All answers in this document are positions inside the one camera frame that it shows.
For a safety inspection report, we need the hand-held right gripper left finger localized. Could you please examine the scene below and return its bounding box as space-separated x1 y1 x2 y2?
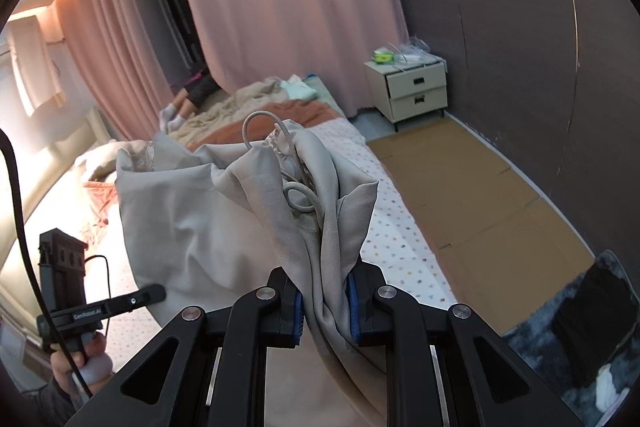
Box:
65 266 306 427

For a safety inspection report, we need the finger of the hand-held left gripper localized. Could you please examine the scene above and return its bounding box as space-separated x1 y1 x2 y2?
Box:
105 284 167 321

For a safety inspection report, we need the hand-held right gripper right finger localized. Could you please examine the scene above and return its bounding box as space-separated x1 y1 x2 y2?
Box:
345 261 561 427

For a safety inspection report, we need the light grey zip jacket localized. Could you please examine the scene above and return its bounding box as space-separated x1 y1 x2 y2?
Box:
115 109 396 427

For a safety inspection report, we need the person's left hand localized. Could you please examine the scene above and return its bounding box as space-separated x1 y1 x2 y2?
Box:
50 332 118 400

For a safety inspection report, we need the white dotted bed sheet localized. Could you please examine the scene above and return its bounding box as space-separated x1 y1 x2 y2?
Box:
97 117 453 427

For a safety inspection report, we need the brown cardboard floor sheet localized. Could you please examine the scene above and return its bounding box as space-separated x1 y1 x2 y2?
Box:
367 119 596 335

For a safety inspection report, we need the grey fluffy rug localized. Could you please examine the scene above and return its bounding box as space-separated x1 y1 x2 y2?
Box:
502 249 637 417

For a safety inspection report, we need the rust brown blanket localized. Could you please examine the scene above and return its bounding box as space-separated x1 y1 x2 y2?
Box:
82 99 343 243

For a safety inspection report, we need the white hanging towel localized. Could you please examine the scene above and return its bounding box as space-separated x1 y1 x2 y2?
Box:
5 14 68 118

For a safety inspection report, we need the cream two-drawer nightstand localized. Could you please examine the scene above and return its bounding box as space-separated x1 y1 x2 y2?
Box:
363 55 448 132

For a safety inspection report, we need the mint green cloth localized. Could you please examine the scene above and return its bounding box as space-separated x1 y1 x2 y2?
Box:
280 76 319 100

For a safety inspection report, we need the black cloth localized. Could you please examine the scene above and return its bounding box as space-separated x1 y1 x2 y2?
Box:
552 264 632 389

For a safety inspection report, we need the clear plastic bag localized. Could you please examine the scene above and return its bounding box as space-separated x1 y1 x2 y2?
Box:
392 36 442 70

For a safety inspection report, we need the dark glass door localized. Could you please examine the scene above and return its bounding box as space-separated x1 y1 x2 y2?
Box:
147 0 208 75

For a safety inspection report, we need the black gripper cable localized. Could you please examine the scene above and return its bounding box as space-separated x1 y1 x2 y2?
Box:
0 127 97 400

